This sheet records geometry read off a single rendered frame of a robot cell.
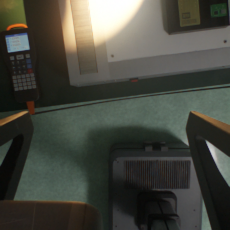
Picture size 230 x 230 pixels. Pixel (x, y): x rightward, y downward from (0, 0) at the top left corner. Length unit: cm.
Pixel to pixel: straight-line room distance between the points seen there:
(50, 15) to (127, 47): 26
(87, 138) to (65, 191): 39
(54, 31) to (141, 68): 27
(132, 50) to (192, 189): 93
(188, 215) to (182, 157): 33
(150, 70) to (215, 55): 15
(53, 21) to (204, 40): 39
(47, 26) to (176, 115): 100
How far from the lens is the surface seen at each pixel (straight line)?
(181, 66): 50
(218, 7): 54
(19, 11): 67
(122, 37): 49
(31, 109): 61
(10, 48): 63
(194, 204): 129
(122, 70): 47
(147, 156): 113
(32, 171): 152
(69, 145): 140
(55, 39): 62
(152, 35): 50
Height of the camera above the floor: 133
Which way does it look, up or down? 85 degrees down
